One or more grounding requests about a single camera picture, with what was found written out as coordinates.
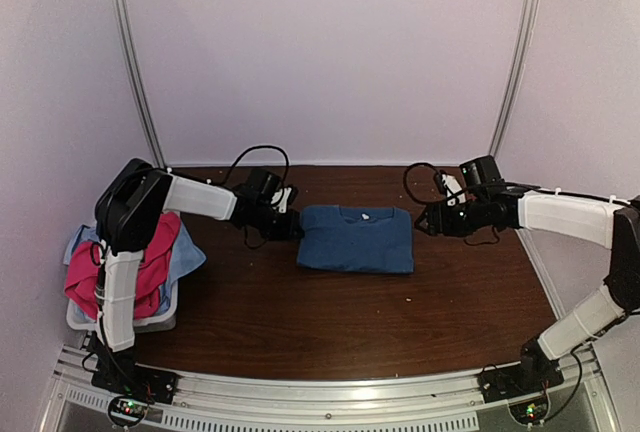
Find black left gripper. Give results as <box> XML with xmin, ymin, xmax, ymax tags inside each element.
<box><xmin>251</xmin><ymin>204</ymin><xmax>303</xmax><ymax>242</ymax></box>

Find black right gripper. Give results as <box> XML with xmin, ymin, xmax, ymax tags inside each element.
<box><xmin>414</xmin><ymin>197</ymin><xmax>487</xmax><ymax>239</ymax></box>

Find dark blue polo shirt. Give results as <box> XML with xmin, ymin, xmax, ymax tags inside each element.
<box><xmin>296</xmin><ymin>205</ymin><xmax>414</xmax><ymax>275</ymax></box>

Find red garment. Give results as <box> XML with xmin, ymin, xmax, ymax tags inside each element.
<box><xmin>64</xmin><ymin>212</ymin><xmax>181</xmax><ymax>320</ymax></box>

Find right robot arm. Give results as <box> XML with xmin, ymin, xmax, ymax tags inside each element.
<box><xmin>414</xmin><ymin>155</ymin><xmax>639</xmax><ymax>394</ymax></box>

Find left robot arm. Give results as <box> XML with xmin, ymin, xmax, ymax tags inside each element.
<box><xmin>94</xmin><ymin>159</ymin><xmax>303</xmax><ymax>396</ymax></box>

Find white plastic laundry basket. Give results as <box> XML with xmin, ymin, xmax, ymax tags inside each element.
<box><xmin>65</xmin><ymin>221</ymin><xmax>181</xmax><ymax>334</ymax></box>

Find light blue garment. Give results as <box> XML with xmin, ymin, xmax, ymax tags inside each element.
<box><xmin>63</xmin><ymin>221</ymin><xmax>207</xmax><ymax>318</ymax></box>

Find right circuit board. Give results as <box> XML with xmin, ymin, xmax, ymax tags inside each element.
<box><xmin>509</xmin><ymin>397</ymin><xmax>550</xmax><ymax>426</ymax></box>

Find circuit board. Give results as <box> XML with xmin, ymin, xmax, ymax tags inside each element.
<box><xmin>106</xmin><ymin>395</ymin><xmax>150</xmax><ymax>428</ymax></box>
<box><xmin>509</xmin><ymin>397</ymin><xmax>550</xmax><ymax>426</ymax></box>

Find left circuit board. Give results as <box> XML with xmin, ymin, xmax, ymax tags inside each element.
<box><xmin>106</xmin><ymin>395</ymin><xmax>150</xmax><ymax>428</ymax></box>

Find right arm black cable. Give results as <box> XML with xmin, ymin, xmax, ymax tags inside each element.
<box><xmin>403</xmin><ymin>161</ymin><xmax>446</xmax><ymax>206</ymax></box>

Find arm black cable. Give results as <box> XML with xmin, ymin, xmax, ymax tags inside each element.
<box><xmin>403</xmin><ymin>161</ymin><xmax>446</xmax><ymax>206</ymax></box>
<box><xmin>219</xmin><ymin>145</ymin><xmax>292</xmax><ymax>188</ymax></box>

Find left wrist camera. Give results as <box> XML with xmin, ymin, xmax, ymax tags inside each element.
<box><xmin>271</xmin><ymin>186</ymin><xmax>298</xmax><ymax>214</ymax></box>

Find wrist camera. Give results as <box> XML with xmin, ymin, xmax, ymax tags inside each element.
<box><xmin>437</xmin><ymin>171</ymin><xmax>466</xmax><ymax>207</ymax></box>
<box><xmin>271</xmin><ymin>186</ymin><xmax>298</xmax><ymax>214</ymax></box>

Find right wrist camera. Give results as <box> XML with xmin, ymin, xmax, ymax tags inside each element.
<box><xmin>437</xmin><ymin>171</ymin><xmax>466</xmax><ymax>207</ymax></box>

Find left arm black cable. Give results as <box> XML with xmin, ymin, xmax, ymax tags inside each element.
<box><xmin>219</xmin><ymin>145</ymin><xmax>292</xmax><ymax>188</ymax></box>

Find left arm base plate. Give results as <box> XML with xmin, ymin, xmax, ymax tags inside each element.
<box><xmin>91</xmin><ymin>365</ymin><xmax>178</xmax><ymax>405</ymax></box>

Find right aluminium frame post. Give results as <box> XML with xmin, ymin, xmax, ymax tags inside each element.
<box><xmin>489</xmin><ymin>0</ymin><xmax>540</xmax><ymax>156</ymax></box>

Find aluminium frame post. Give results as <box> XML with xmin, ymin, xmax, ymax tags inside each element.
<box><xmin>112</xmin><ymin>0</ymin><xmax>166</xmax><ymax>168</ymax></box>
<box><xmin>489</xmin><ymin>0</ymin><xmax>540</xmax><ymax>156</ymax></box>

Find aluminium front rail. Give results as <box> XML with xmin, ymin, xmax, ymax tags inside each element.
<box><xmin>36</xmin><ymin>346</ymin><xmax>622</xmax><ymax>431</ymax></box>

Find left aluminium frame post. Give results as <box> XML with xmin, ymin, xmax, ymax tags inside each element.
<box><xmin>112</xmin><ymin>0</ymin><xmax>166</xmax><ymax>168</ymax></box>

